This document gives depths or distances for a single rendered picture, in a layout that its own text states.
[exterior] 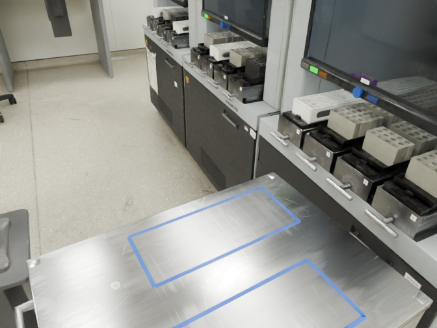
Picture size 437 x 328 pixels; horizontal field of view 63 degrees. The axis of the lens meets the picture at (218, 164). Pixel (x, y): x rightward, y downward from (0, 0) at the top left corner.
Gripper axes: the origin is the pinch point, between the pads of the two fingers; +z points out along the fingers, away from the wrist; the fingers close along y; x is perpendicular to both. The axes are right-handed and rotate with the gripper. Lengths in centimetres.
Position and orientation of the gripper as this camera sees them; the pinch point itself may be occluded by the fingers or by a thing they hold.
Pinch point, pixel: (58, 21)
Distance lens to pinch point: 78.5
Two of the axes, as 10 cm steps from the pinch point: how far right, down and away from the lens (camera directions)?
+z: -0.1, 8.3, 5.6
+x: 9.1, -2.3, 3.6
